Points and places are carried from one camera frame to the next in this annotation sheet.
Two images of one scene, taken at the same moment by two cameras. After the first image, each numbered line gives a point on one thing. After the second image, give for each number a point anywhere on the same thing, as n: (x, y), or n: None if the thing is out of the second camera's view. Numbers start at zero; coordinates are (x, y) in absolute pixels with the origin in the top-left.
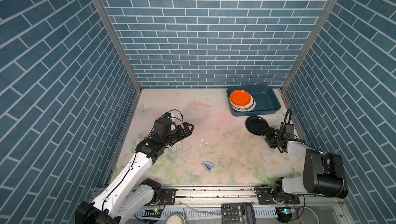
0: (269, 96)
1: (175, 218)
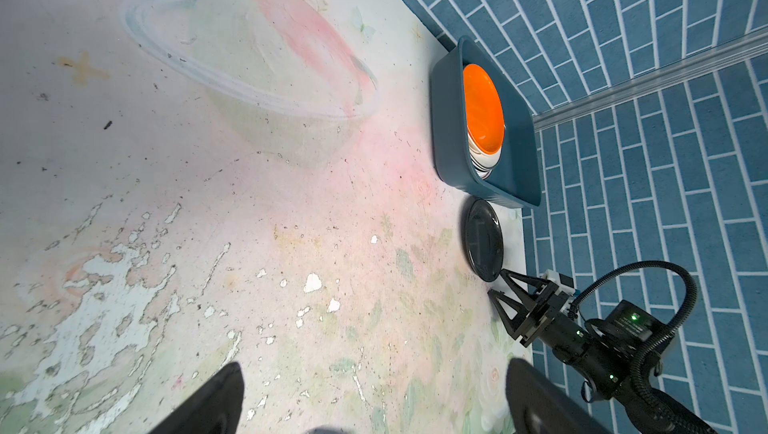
0: (518, 176)
1: None
